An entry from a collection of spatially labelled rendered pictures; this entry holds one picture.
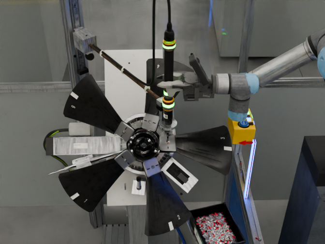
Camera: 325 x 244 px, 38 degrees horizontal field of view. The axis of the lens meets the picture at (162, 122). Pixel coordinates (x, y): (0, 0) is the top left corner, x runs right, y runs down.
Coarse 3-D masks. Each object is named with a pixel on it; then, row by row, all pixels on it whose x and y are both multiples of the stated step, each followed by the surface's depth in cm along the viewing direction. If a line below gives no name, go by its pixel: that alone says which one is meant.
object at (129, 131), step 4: (120, 124) 189; (124, 124) 188; (120, 128) 190; (124, 128) 189; (128, 128) 188; (132, 128) 187; (116, 132) 193; (120, 132) 192; (128, 132) 190; (132, 132) 188; (124, 136) 192; (128, 136) 191
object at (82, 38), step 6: (78, 30) 218; (84, 30) 218; (78, 36) 214; (84, 36) 214; (90, 36) 214; (78, 42) 216; (84, 42) 212; (90, 42) 215; (96, 42) 217; (78, 48) 218; (84, 48) 214; (90, 48) 216
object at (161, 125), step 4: (160, 100) 181; (160, 104) 181; (160, 108) 181; (160, 112) 183; (160, 116) 184; (160, 120) 185; (172, 120) 185; (160, 124) 183; (164, 124) 183; (172, 124) 183; (176, 124) 183; (164, 128) 182; (168, 128) 182; (172, 128) 182
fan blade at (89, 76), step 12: (84, 84) 186; (96, 84) 185; (72, 96) 190; (84, 96) 188; (96, 96) 186; (72, 108) 192; (84, 108) 190; (96, 108) 188; (108, 108) 186; (84, 120) 194; (96, 120) 192; (108, 120) 189; (120, 120) 187
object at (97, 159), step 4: (112, 152) 197; (116, 152) 197; (96, 156) 197; (100, 156) 197; (104, 156) 197; (108, 156) 197; (92, 160) 196; (96, 160) 196; (64, 168) 196; (68, 168) 196; (72, 168) 197; (52, 172) 196
